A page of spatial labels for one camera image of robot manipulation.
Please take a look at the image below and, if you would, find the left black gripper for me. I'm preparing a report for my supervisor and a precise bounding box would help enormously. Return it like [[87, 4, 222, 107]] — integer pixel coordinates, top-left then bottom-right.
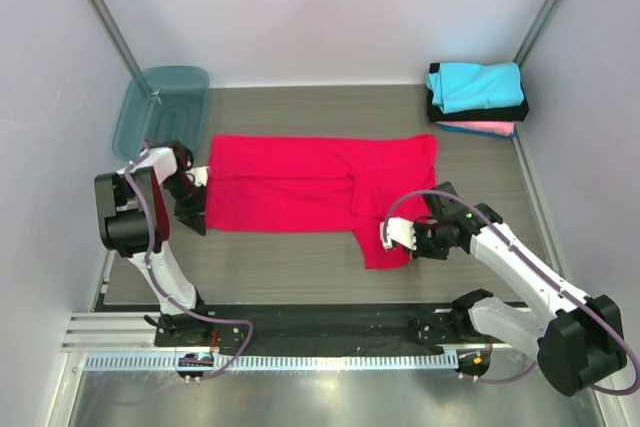
[[163, 173, 209, 236]]

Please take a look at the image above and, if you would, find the red t shirt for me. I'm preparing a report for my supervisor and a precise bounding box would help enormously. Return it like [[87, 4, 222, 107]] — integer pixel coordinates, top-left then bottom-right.
[[205, 134, 438, 269]]

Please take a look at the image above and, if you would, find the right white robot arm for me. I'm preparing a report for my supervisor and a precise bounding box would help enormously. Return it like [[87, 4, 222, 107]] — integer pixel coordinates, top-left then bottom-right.
[[409, 183, 639, 397]]

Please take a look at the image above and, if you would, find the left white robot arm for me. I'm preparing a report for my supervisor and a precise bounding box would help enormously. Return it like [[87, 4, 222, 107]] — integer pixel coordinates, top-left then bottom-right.
[[94, 140, 212, 347]]

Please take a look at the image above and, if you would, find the folded pink t shirt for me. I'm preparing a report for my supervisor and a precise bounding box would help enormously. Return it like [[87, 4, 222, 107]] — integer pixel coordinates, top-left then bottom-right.
[[441, 121, 515, 137]]

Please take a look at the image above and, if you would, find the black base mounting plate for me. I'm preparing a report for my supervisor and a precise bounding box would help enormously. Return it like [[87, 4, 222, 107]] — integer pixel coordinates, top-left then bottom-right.
[[144, 303, 493, 357]]

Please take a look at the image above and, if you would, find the teal plastic bin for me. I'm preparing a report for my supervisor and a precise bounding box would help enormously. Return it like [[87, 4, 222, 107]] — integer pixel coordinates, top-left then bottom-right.
[[112, 66, 210, 161]]

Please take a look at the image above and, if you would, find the folded black t shirt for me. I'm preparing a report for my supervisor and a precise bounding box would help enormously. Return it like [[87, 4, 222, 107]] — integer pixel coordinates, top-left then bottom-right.
[[425, 63, 529, 123]]

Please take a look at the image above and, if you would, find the folded cyan t shirt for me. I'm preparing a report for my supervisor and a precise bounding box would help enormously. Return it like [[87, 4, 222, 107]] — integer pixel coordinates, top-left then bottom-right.
[[426, 62, 524, 114]]

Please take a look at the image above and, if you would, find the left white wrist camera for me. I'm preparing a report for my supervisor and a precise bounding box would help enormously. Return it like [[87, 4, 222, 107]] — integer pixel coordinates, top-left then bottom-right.
[[186, 166, 209, 187]]

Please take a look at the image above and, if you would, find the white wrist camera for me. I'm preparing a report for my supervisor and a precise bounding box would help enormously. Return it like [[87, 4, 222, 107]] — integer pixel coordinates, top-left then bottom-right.
[[380, 217, 417, 251], [186, 166, 209, 187]]

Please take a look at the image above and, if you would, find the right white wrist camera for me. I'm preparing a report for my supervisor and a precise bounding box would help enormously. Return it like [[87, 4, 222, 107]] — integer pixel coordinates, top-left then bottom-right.
[[380, 217, 417, 251]]

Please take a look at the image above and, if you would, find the aluminium extrusion rail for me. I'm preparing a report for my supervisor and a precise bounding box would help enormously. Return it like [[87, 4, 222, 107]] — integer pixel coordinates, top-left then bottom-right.
[[60, 308, 609, 352]]

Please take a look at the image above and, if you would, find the white slotted cable duct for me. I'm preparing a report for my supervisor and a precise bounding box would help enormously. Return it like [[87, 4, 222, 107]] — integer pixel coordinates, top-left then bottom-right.
[[84, 350, 458, 374]]

